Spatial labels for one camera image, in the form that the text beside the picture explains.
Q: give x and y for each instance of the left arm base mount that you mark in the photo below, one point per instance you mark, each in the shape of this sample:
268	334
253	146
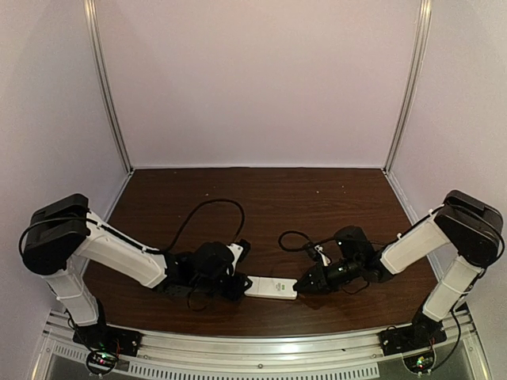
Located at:
105	343

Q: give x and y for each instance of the left aluminium corner post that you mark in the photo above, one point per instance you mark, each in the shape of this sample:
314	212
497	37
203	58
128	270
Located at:
90	10

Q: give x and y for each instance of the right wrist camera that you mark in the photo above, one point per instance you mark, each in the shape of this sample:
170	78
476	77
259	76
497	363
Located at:
316	253

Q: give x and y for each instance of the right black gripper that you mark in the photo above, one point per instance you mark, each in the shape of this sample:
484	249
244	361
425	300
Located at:
317	281

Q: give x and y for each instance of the aluminium corner post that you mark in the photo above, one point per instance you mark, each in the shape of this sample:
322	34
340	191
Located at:
90	10
423	26

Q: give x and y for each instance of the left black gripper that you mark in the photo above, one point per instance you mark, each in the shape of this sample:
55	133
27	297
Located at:
238	286

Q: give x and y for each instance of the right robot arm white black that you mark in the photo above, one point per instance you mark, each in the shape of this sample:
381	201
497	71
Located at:
468	226

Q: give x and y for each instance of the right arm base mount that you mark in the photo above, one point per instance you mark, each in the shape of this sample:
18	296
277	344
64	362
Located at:
423	333

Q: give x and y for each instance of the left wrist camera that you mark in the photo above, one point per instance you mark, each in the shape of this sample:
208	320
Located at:
239	251

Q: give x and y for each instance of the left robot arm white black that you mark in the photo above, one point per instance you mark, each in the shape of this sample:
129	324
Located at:
67	229

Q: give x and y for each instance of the front aluminium rail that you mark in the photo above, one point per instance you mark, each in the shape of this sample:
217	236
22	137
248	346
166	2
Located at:
347	355

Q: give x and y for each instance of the right aluminium corner post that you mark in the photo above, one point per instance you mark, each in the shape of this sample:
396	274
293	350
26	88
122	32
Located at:
423	26

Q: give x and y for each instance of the white remote control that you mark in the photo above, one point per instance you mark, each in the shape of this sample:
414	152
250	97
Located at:
272	288

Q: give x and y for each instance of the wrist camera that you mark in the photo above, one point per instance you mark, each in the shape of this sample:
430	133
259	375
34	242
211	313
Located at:
239	251
316	253

